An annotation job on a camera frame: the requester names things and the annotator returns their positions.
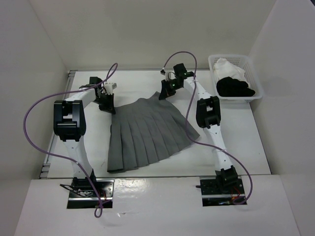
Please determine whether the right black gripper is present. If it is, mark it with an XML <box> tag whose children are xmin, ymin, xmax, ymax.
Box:
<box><xmin>159</xmin><ymin>79</ymin><xmax>182</xmax><ymax>100</ymax></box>

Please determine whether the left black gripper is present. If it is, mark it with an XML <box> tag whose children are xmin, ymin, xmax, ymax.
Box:
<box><xmin>93</xmin><ymin>92</ymin><xmax>115</xmax><ymax>114</ymax></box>

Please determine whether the grey pleated skirt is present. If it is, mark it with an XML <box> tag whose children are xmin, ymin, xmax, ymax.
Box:
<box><xmin>107</xmin><ymin>92</ymin><xmax>200</xmax><ymax>173</ymax></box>

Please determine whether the black skirt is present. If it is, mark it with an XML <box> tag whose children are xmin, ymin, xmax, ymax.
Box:
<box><xmin>216</xmin><ymin>77</ymin><xmax>255</xmax><ymax>97</ymax></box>

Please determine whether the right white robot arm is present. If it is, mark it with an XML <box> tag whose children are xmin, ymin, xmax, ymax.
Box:
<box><xmin>159</xmin><ymin>63</ymin><xmax>238</xmax><ymax>193</ymax></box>

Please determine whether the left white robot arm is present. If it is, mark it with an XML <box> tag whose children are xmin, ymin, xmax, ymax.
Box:
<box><xmin>53</xmin><ymin>77</ymin><xmax>117</xmax><ymax>197</ymax></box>

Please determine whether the white folded cloth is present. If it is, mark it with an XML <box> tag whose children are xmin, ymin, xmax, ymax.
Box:
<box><xmin>213</xmin><ymin>58</ymin><xmax>251</xmax><ymax>87</ymax></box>

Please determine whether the white plastic basket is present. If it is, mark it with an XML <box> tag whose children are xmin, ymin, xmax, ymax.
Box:
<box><xmin>208</xmin><ymin>55</ymin><xmax>263</xmax><ymax>102</ymax></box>

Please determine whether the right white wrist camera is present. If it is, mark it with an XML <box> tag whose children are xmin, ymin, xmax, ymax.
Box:
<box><xmin>160</xmin><ymin>70</ymin><xmax>175</xmax><ymax>81</ymax></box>

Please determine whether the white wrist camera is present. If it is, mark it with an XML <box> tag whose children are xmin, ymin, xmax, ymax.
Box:
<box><xmin>101</xmin><ymin>83</ymin><xmax>117</xmax><ymax>95</ymax></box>
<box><xmin>160</xmin><ymin>70</ymin><xmax>175</xmax><ymax>81</ymax></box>

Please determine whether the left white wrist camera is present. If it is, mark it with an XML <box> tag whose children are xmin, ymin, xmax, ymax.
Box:
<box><xmin>101</xmin><ymin>83</ymin><xmax>117</xmax><ymax>95</ymax></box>

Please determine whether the aluminium table edge rail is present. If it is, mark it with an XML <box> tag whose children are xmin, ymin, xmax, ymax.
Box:
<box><xmin>39</xmin><ymin>70</ymin><xmax>76</xmax><ymax>179</ymax></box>

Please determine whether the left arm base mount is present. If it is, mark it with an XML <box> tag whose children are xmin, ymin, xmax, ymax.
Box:
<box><xmin>60</xmin><ymin>178</ymin><xmax>115</xmax><ymax>209</ymax></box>

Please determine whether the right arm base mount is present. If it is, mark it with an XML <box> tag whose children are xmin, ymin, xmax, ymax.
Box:
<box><xmin>195</xmin><ymin>177</ymin><xmax>247</xmax><ymax>207</ymax></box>

